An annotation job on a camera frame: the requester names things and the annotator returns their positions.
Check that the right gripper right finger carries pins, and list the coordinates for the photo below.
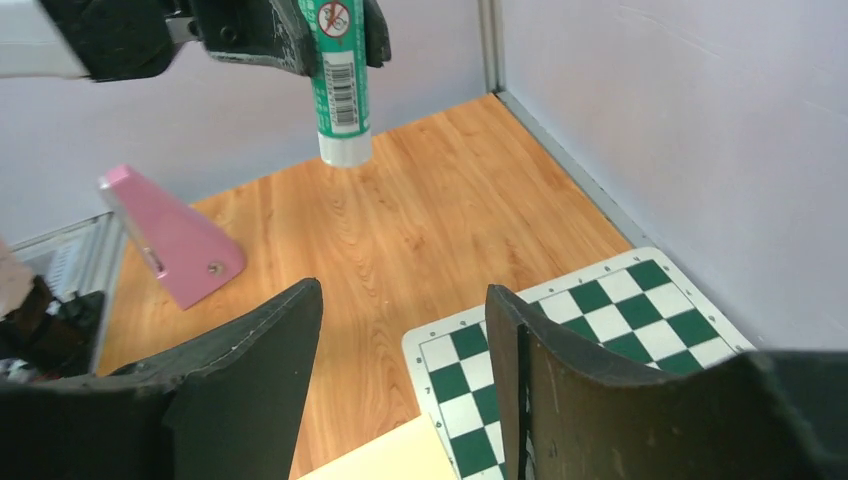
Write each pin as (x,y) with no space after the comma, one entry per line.
(571,409)

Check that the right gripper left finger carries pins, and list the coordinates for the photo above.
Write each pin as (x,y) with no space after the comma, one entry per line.
(227,404)

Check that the green white chessboard mat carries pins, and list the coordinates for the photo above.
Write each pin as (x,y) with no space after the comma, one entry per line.
(638,304)

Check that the cream envelope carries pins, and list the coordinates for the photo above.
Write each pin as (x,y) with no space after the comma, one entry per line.
(411,451)

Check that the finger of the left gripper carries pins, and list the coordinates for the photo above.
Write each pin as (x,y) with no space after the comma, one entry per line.
(377,36)

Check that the aluminium frame rail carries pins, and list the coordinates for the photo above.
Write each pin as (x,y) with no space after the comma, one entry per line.
(81,258)

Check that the green white glue stick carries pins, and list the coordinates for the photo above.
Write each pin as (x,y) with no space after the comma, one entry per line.
(340,84)

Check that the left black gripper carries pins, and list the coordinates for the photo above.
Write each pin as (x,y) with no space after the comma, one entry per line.
(119,40)

